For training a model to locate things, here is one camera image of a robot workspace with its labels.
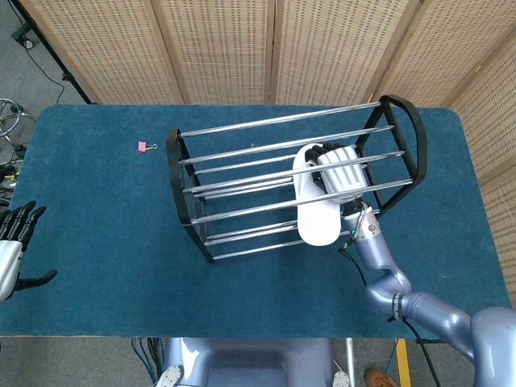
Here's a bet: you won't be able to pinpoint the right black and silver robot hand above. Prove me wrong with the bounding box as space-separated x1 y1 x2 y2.
302 140 368 205

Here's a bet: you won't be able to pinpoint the chrome stool base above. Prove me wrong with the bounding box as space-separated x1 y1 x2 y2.
0 98 35 142

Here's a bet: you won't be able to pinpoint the black stand leg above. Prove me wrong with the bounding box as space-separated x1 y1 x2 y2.
7 0 98 106

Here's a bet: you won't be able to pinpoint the woven bamboo folding screen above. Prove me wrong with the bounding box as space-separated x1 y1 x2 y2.
18 0 516 259

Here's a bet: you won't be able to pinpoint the lavender robot torso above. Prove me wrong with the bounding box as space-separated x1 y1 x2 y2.
164 337 335 387

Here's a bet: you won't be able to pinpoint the blue table cloth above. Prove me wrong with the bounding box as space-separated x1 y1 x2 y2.
0 103 510 339

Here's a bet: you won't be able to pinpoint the black shoe rack chrome rods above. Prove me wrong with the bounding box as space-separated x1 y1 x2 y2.
166 94 428 264

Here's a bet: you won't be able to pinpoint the yellow bar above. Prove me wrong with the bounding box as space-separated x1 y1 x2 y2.
393 338 413 387

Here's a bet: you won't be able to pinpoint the blue cable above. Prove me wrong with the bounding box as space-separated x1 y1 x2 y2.
131 337 161 385

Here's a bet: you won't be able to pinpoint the white pole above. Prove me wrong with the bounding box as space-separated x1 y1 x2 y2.
344 337 356 387

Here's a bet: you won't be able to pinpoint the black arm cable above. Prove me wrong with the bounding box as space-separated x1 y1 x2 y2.
337 241 443 387

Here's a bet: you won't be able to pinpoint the white slipper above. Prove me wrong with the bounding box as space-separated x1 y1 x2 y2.
292 144 343 247

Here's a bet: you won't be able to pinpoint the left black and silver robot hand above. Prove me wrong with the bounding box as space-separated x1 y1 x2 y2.
0 200 59 303

